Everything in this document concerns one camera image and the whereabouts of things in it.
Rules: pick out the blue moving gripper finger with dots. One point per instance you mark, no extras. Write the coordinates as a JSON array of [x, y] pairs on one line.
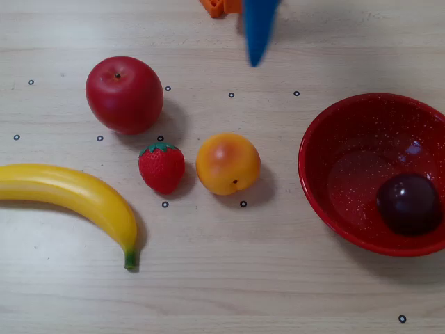
[[259, 28]]

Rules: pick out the dark purple toy plum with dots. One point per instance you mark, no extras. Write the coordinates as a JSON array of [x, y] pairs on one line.
[[410, 205]]

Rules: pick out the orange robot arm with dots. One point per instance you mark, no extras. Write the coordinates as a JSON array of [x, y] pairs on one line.
[[222, 6]]

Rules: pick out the red speckled enamel bowl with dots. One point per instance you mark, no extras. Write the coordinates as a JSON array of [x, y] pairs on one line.
[[347, 195]]

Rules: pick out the yellow orange toy peach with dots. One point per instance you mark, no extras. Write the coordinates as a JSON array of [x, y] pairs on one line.
[[227, 163]]

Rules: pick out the red toy apple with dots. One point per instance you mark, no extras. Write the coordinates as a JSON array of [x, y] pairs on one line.
[[123, 95]]

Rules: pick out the red toy strawberry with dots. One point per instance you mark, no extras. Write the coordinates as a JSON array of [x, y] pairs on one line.
[[161, 170]]

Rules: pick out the yellow toy banana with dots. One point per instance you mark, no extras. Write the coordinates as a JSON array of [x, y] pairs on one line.
[[76, 191]]

